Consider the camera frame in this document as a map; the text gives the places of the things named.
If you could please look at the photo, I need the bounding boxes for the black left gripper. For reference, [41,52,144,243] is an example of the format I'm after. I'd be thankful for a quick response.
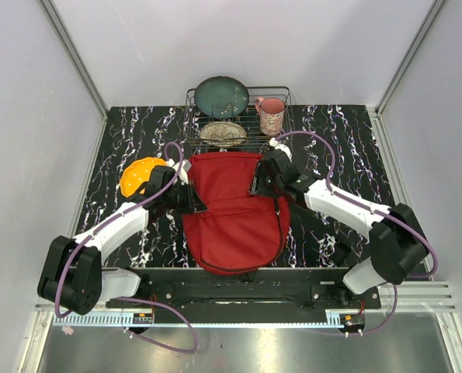
[162,180,207,215]

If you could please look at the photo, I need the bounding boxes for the red backpack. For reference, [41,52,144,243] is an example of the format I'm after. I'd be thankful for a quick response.
[182,152,307,275]

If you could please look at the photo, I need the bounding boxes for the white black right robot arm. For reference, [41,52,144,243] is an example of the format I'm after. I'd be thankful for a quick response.
[250,149,431,308]

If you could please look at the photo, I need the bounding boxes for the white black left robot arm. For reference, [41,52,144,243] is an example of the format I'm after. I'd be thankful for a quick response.
[37,160,207,315]

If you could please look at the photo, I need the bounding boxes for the orange dotted plate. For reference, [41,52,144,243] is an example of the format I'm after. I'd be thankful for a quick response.
[119,157,166,197]

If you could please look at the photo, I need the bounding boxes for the beige patterned small plate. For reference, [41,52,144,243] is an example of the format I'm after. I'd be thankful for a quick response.
[200,121,247,148]

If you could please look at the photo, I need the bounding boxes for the pink patterned mug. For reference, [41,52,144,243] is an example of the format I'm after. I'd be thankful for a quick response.
[255,97,286,136]

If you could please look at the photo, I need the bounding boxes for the dark teal plate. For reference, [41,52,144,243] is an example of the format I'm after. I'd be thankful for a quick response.
[194,76,249,120]

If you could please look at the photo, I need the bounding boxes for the black wire dish rack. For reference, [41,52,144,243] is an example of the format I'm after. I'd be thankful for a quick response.
[183,86,295,154]

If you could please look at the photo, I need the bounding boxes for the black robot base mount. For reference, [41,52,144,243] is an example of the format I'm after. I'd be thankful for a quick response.
[105,267,375,326]

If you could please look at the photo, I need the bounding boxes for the aluminium frame rail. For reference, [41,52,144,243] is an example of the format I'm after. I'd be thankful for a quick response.
[39,0,109,113]

